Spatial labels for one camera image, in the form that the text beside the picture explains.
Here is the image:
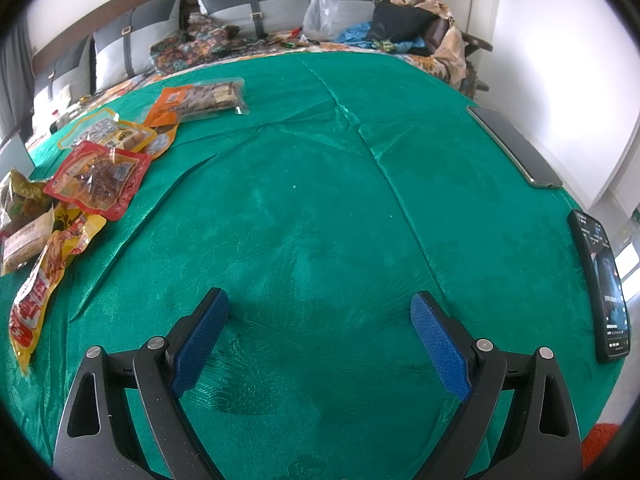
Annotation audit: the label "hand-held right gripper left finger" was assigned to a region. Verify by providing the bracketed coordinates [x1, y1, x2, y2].
[52, 287, 231, 480]

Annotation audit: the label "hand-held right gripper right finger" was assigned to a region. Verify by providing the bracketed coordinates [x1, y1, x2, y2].
[410, 291, 583, 480]

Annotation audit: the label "orange snack packet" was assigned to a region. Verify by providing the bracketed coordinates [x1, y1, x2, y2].
[144, 77, 250, 127]

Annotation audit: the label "yellow and red snack packet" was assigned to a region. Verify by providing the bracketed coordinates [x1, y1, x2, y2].
[9, 212, 107, 375]

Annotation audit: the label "clear packet of brown cake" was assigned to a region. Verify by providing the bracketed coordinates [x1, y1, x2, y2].
[0, 205, 56, 277]

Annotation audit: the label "black bag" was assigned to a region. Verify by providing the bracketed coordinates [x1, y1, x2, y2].
[365, 1, 438, 43]

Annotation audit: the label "black phone with lit screen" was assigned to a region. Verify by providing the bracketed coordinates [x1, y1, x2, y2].
[567, 209, 632, 365]

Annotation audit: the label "blue cloth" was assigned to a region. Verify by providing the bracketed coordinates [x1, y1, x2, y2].
[334, 22, 373, 46]

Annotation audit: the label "golden crinkled snack packet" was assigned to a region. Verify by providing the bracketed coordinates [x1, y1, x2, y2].
[0, 169, 53, 233]

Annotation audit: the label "small red and green wrappers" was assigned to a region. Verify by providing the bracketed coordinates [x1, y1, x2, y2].
[270, 29, 312, 50]

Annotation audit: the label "grey curtain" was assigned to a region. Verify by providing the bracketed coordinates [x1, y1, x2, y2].
[0, 25, 36, 136]

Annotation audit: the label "yellow-edged clear peanut packet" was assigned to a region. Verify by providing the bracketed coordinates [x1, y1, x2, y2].
[57, 107, 178, 156]

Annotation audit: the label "clear plastic bag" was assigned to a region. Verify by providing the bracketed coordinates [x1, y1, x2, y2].
[303, 0, 345, 42]

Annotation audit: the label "beige patterned cloth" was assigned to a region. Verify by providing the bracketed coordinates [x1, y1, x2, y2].
[390, 0, 468, 86]

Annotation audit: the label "orange cloth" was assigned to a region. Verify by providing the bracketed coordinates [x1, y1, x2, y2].
[582, 422, 621, 480]

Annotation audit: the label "dark floral blanket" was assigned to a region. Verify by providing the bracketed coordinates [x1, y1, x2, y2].
[150, 15, 301, 73]

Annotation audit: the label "dark brown chair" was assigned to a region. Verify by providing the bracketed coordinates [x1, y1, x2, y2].
[425, 17, 493, 93]

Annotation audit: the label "slim dark phone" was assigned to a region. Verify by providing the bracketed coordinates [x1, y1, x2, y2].
[466, 106, 563, 190]

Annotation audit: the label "green satin table cloth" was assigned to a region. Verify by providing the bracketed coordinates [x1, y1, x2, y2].
[0, 52, 626, 480]

